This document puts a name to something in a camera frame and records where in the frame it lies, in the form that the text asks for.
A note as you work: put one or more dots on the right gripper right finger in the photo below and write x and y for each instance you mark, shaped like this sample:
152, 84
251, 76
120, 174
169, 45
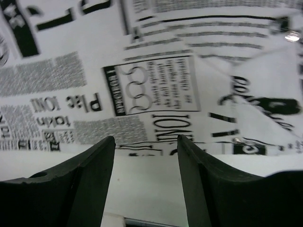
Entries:
219, 195

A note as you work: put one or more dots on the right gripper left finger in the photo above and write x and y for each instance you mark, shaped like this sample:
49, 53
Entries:
70, 194

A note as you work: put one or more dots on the newspaper print trousers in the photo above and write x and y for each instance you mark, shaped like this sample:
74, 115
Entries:
227, 74

